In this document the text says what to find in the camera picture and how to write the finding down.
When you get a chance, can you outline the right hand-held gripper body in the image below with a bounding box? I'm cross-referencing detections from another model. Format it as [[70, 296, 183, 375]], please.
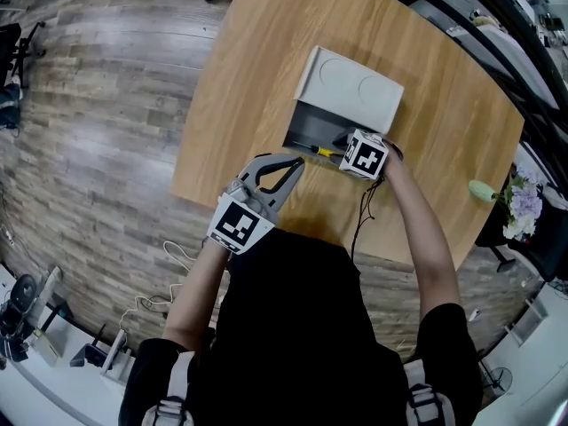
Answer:
[[339, 128, 390, 181]]

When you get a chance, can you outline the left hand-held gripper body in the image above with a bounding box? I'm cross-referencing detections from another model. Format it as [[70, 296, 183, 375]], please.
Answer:
[[208, 177, 280, 256]]

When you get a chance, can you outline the yellow black screwdriver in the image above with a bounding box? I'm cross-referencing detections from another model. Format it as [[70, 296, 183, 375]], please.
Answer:
[[291, 140, 345, 158]]

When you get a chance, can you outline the grey drawer box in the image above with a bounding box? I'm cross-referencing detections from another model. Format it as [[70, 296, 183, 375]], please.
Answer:
[[282, 44, 406, 159]]

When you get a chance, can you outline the person's left forearm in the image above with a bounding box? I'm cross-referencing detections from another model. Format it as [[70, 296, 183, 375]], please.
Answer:
[[162, 240, 232, 354]]

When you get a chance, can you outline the person's right forearm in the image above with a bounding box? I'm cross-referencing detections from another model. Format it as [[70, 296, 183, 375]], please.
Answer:
[[381, 138, 465, 323]]

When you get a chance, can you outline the person's black clothing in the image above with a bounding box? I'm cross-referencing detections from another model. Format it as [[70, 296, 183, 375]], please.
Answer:
[[118, 226, 485, 426]]

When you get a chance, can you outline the pale green vase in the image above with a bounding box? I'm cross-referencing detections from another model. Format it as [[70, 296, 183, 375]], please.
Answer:
[[469, 179, 501, 202]]

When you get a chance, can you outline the purple white flower bouquet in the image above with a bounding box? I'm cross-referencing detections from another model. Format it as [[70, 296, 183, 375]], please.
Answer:
[[496, 166, 545, 241]]

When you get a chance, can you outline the black router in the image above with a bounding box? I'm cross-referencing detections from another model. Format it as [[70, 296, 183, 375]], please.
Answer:
[[69, 324, 114, 368]]

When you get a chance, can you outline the black chair with bottle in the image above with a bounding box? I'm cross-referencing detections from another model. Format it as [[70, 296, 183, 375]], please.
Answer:
[[477, 184, 568, 283]]

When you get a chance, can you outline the black floor fan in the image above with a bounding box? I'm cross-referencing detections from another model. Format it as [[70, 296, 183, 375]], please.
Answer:
[[482, 365, 514, 393]]

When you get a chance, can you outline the white floor cable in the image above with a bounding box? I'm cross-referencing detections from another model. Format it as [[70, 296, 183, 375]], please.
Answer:
[[118, 239, 199, 327]]

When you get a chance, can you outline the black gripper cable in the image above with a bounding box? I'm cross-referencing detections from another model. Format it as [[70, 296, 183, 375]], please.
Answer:
[[349, 175, 387, 261]]

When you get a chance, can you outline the person's left white shoulder strap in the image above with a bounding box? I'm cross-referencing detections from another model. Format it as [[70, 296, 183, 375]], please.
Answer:
[[140, 351, 196, 426]]

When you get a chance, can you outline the person's white shoulder strap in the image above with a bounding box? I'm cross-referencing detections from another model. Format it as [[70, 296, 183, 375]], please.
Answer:
[[140, 351, 196, 426], [403, 358, 458, 426]]

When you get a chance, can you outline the person's right white shoulder strap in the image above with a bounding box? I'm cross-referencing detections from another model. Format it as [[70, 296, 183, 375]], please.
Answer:
[[403, 358, 458, 426]]

